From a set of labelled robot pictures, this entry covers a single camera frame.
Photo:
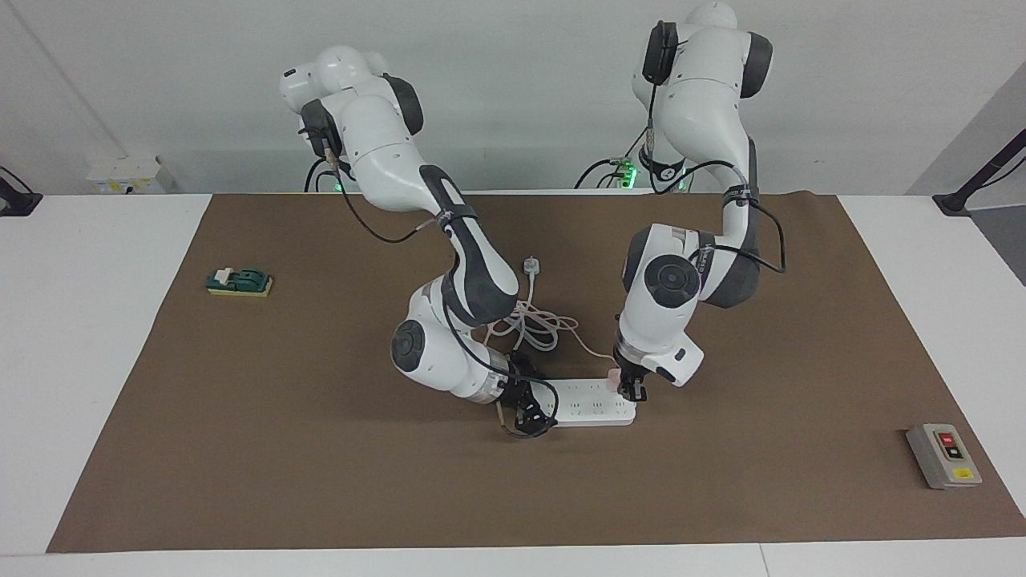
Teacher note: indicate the pink charger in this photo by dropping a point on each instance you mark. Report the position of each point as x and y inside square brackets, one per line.
[612, 381]

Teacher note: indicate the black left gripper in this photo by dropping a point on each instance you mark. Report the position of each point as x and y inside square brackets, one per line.
[629, 365]

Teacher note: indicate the white box with yellow labels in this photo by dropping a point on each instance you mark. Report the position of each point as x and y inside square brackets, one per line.
[120, 176]

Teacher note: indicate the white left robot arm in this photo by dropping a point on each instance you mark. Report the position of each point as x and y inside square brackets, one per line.
[665, 312]

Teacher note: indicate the brown table mat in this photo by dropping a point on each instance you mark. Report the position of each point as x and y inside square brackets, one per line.
[321, 441]

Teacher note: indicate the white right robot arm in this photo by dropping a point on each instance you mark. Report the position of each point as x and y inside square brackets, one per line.
[377, 152]

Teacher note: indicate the grey push-button switch box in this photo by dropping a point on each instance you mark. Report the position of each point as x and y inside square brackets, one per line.
[942, 457]

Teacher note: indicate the black clamp mount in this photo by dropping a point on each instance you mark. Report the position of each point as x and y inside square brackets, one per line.
[954, 202]
[16, 204]

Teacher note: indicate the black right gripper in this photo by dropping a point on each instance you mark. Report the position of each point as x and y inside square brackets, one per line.
[517, 381]

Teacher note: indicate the white power strip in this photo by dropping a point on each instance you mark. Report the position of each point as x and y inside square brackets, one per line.
[593, 410]

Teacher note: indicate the green knife switch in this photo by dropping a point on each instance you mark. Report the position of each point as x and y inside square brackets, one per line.
[244, 280]

